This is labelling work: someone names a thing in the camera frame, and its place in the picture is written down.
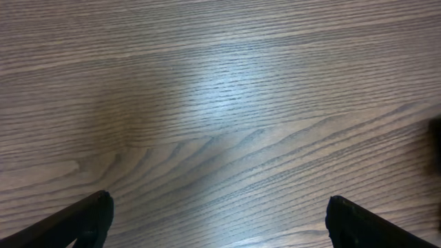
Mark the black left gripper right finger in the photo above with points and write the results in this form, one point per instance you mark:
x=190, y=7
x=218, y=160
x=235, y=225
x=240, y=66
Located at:
x=352, y=226

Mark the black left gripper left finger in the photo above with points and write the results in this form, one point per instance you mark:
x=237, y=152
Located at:
x=83, y=224

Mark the black t-shirt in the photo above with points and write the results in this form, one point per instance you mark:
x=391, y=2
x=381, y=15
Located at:
x=434, y=139

